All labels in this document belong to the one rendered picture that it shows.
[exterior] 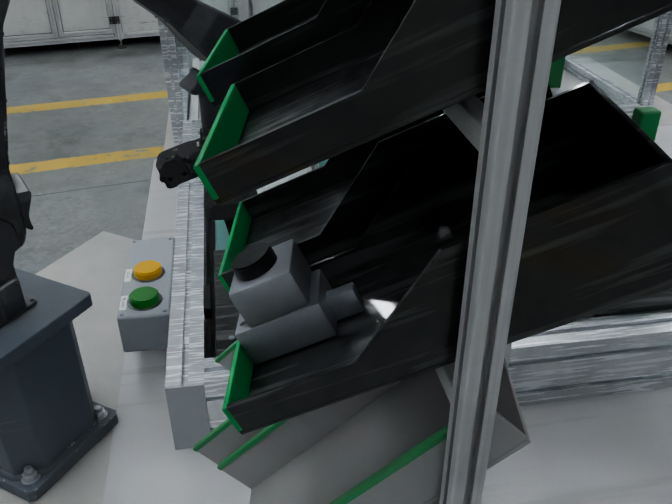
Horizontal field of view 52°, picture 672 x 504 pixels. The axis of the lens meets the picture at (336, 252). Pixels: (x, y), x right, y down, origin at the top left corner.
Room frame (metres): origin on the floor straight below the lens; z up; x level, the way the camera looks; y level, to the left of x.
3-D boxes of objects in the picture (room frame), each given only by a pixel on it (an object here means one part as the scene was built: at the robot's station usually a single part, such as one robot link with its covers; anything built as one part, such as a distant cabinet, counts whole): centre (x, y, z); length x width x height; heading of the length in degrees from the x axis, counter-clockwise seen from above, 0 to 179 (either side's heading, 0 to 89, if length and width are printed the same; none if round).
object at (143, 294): (0.78, 0.26, 0.96); 0.04 x 0.04 x 0.02
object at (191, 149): (0.77, 0.18, 1.17); 0.07 x 0.07 x 0.06; 8
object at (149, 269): (0.85, 0.27, 0.96); 0.04 x 0.04 x 0.02
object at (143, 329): (0.85, 0.27, 0.93); 0.21 x 0.07 x 0.06; 9
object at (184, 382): (1.04, 0.24, 0.91); 0.89 x 0.06 x 0.11; 9
